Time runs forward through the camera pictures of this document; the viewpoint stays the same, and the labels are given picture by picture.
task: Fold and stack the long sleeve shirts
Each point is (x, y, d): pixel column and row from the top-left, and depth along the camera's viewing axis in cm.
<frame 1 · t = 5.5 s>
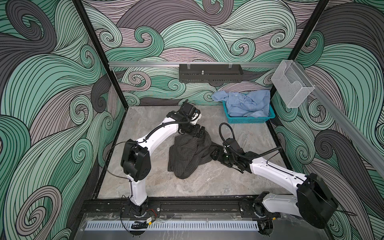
left hand: (198, 131, 85), fingers open
right hand: (214, 157, 84), fingers open
dark grey pinstripe shirt: (189, 153, 91), point 5 cm above the table
light blue shirt: (252, 104, 116), point 7 cm above the table
teal plastic basket: (236, 119, 106), point 7 cm above the table

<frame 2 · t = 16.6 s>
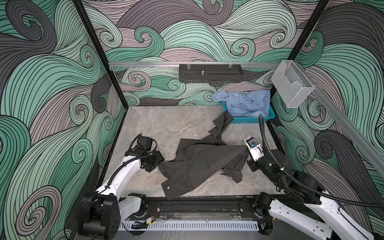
left hand: (161, 160, 84), fingers open
right hand: (249, 147, 66), fingers closed
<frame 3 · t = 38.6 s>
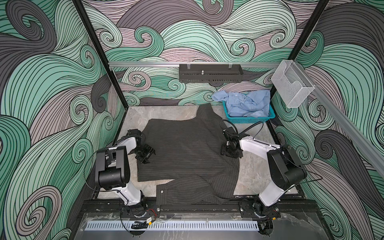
left hand: (152, 154, 92), fingers open
right hand: (224, 153, 93), fingers open
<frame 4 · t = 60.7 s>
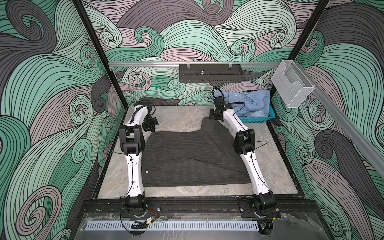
left hand: (154, 128, 101), fingers closed
right hand: (213, 114, 113), fingers open
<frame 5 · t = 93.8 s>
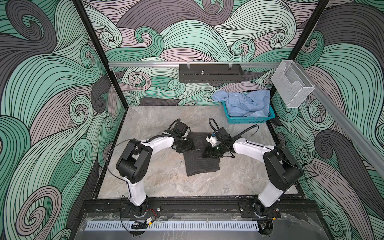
left hand: (192, 147, 91), fingers open
right hand: (204, 156, 88), fingers open
dark grey pinstripe shirt: (195, 162, 85), point 6 cm above the table
the other named things where they were.

